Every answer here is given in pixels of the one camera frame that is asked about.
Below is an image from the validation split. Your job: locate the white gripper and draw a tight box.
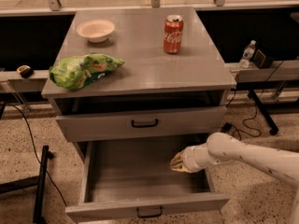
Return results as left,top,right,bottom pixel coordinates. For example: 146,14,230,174
170,144,211,173

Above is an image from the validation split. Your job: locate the grey drawer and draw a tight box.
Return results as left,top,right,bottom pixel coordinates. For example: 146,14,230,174
56,106,226,142
65,137,229,222

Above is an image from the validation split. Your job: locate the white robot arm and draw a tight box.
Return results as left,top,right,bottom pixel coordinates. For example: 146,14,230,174
170,133,299,224

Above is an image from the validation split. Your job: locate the grey top drawer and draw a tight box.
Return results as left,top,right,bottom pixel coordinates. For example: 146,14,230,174
56,106,226,142

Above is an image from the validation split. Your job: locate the grey drawer cabinet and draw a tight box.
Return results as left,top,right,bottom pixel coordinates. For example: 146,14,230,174
42,7,235,157

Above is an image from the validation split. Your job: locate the black stand leg right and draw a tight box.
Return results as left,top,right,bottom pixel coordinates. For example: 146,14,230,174
248,89,278,135

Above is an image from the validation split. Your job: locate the clear water bottle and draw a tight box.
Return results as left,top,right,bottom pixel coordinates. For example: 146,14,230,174
239,40,256,68

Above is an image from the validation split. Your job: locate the small black box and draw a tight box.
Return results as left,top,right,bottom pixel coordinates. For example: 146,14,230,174
253,49,273,69

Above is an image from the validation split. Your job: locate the green chip bag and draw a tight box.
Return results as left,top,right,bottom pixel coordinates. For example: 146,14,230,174
49,53,125,90

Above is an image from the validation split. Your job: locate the black floor stand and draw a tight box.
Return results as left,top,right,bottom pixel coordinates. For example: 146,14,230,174
0,146,54,224

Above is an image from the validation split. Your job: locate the red cola can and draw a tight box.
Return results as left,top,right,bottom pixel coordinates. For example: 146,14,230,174
164,15,184,54

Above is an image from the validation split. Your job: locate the white bowl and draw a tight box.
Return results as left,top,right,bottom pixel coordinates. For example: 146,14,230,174
77,20,115,43

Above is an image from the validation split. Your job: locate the black yellow tape measure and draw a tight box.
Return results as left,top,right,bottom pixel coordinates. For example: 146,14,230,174
17,65,34,78

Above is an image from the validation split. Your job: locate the black power adapter cable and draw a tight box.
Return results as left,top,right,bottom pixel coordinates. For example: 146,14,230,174
219,59,285,142

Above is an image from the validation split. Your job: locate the black cable left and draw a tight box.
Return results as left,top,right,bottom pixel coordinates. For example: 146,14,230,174
0,103,69,207

